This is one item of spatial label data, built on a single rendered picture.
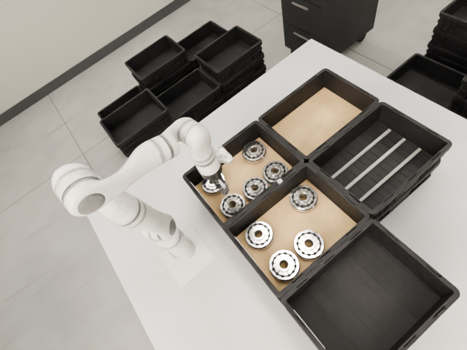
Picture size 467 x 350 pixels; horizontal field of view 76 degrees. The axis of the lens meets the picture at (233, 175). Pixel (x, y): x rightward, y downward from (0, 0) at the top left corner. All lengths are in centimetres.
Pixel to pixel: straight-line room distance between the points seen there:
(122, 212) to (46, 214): 211
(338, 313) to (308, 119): 79
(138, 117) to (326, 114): 133
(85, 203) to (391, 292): 92
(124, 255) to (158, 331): 37
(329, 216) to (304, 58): 103
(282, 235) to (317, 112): 59
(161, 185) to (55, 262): 135
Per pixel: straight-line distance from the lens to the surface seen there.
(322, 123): 139
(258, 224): 114
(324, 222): 116
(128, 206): 86
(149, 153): 76
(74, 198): 70
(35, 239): 290
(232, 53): 239
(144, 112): 224
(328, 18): 248
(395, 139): 137
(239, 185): 125
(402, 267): 115
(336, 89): 148
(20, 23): 371
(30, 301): 271
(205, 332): 127
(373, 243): 115
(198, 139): 80
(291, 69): 184
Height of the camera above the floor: 191
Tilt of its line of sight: 57 degrees down
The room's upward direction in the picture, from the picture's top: 24 degrees counter-clockwise
